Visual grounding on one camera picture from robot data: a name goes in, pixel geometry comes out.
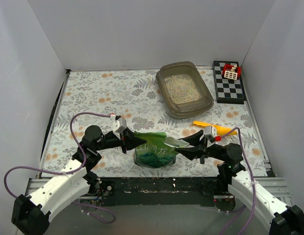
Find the yellow plastic scoop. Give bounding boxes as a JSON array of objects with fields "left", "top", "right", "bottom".
[{"left": 193, "top": 121, "right": 238, "bottom": 136}]

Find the green cat litter bag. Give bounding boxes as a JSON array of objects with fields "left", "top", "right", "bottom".
[{"left": 133, "top": 132, "right": 189, "bottom": 168}]

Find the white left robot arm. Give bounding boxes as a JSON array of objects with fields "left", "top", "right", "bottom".
[{"left": 11, "top": 125, "right": 146, "bottom": 235}]

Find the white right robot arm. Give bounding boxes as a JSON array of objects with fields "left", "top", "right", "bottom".
[{"left": 175, "top": 126, "right": 304, "bottom": 235}]

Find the grey litter box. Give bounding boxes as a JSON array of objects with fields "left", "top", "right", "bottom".
[{"left": 156, "top": 61, "right": 214, "bottom": 119}]

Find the floral table mat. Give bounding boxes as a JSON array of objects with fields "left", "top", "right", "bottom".
[{"left": 41, "top": 70, "right": 267, "bottom": 177}]

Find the black white chessboard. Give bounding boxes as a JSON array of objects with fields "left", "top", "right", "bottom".
[{"left": 212, "top": 61, "right": 247, "bottom": 104}]

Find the red white toy block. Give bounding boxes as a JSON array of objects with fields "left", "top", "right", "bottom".
[{"left": 222, "top": 64, "right": 241, "bottom": 80}]

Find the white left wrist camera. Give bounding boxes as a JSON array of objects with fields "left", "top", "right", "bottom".
[{"left": 112, "top": 116, "right": 127, "bottom": 139}]

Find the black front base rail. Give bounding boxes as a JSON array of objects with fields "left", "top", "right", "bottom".
[{"left": 76, "top": 177, "right": 228, "bottom": 208}]

